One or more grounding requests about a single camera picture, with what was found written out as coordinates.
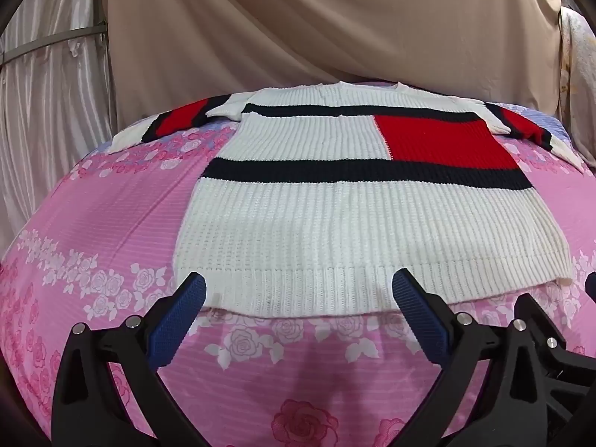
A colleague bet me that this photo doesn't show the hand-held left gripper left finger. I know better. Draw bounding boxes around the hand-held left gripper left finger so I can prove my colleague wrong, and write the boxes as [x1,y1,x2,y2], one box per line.
[50,271,208,447]

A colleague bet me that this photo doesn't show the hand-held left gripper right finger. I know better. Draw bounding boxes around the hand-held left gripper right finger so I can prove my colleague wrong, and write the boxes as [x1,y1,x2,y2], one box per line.
[392,269,550,447]

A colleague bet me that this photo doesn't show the white red black knit sweater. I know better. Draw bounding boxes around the white red black knit sweater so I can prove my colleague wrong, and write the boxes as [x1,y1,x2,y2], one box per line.
[107,81,585,320]

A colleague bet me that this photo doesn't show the pink floral bed sheet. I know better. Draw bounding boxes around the pink floral bed sheet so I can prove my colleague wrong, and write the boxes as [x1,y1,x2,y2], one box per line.
[0,102,596,447]

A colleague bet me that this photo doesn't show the cream floral cloth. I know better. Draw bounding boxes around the cream floral cloth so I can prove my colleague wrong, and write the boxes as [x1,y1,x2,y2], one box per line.
[556,4,596,171]

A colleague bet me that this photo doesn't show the silver satin curtain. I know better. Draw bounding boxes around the silver satin curtain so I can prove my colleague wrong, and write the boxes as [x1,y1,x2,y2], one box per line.
[0,0,117,245]

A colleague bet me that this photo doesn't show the grey metal pole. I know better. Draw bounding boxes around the grey metal pole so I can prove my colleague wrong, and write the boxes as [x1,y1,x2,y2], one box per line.
[0,25,107,65]

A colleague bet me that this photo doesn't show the beige backdrop curtain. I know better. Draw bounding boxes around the beige backdrop curtain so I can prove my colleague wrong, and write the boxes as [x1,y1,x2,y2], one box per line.
[105,0,574,126]

